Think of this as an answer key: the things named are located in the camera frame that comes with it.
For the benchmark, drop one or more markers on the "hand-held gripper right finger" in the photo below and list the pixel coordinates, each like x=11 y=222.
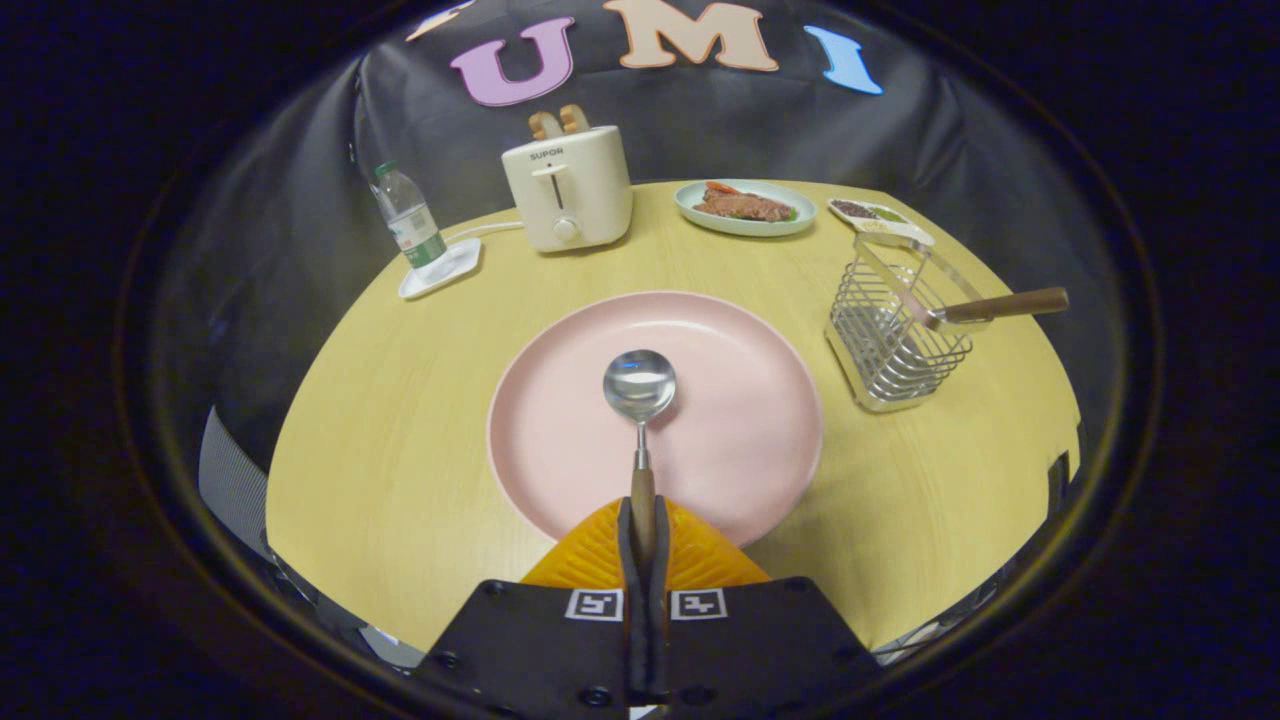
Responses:
x=760 y=650

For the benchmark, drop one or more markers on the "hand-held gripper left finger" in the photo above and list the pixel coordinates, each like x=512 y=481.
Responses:
x=540 y=650

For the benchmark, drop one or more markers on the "pink plate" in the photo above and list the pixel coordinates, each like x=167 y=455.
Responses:
x=740 y=420

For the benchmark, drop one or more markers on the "grey mesh chair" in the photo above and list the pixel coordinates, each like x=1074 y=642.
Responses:
x=230 y=480

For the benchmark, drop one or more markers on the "white square coaster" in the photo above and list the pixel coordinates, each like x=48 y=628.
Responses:
x=452 y=268

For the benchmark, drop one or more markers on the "pale green food plate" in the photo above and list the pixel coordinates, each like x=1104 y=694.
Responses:
x=750 y=227

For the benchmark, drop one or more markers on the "white divided condiment dish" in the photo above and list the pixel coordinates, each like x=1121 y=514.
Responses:
x=906 y=233

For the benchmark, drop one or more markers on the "brown meat piece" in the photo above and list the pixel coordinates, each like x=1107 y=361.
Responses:
x=745 y=206

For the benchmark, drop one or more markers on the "clear plastic water bottle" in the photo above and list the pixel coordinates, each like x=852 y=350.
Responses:
x=410 y=225

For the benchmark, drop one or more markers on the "white toaster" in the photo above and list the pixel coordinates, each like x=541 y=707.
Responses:
x=595 y=200

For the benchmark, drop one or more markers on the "orange carrot strip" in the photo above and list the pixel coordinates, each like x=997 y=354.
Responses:
x=720 y=188

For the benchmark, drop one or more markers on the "brown toast slice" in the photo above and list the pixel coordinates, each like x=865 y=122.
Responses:
x=545 y=126
x=574 y=119

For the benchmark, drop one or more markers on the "black backdrop cloth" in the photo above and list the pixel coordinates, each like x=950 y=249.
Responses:
x=1000 y=170

